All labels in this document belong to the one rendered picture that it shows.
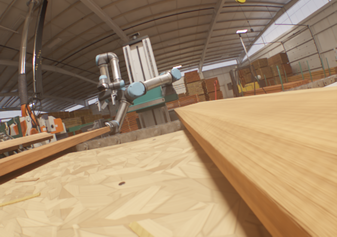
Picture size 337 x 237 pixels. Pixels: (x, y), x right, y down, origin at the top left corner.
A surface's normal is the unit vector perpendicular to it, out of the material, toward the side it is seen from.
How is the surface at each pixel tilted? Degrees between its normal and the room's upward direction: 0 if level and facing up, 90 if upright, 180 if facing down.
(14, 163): 90
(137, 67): 90
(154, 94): 90
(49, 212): 0
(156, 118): 90
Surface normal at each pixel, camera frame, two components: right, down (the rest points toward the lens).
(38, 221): -0.25, -0.97
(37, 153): 0.97, -0.25
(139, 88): 0.45, -0.07
